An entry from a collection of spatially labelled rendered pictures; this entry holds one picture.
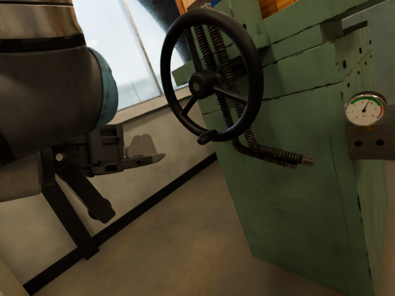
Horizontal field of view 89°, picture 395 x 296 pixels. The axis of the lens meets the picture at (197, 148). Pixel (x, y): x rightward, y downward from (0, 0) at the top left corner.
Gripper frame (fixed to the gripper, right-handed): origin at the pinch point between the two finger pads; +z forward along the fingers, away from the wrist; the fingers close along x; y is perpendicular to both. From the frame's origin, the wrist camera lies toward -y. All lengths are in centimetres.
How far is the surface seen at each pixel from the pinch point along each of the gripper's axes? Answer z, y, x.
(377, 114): 27.0, 4.5, -32.4
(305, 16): 25.5, 26.9, -22.4
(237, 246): 57, -54, 27
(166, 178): 79, -29, 122
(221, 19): 6.5, 24.0, -14.8
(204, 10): 5.7, 26.8, -11.6
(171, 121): 91, 24, 121
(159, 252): 35, -62, 69
